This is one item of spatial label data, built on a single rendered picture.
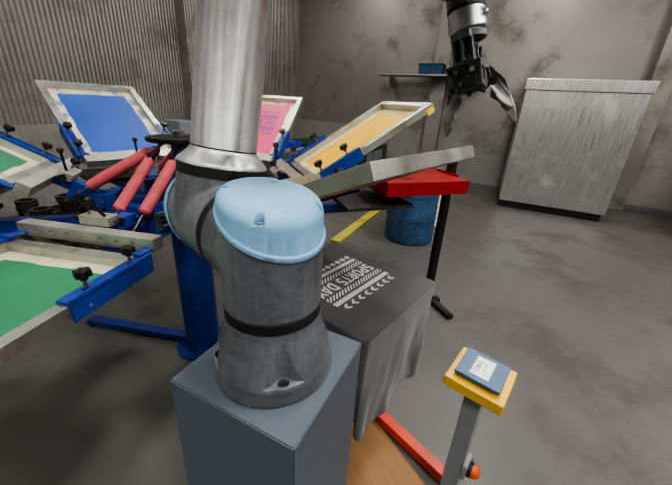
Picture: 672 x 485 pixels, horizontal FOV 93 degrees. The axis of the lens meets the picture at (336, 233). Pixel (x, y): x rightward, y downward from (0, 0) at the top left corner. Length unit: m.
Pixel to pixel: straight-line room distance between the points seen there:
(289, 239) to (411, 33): 7.88
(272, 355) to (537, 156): 6.10
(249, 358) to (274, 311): 0.07
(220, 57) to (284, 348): 0.34
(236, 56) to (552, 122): 6.02
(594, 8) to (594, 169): 2.89
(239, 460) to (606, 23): 7.89
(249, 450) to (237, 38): 0.46
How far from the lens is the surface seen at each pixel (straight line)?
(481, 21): 0.83
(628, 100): 6.45
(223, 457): 0.49
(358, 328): 0.93
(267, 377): 0.39
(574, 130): 6.34
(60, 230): 1.56
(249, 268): 0.33
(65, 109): 2.86
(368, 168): 0.62
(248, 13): 0.45
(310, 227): 0.32
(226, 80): 0.43
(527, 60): 7.77
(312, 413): 0.41
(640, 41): 8.01
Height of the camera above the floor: 1.52
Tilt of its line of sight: 22 degrees down
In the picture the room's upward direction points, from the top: 4 degrees clockwise
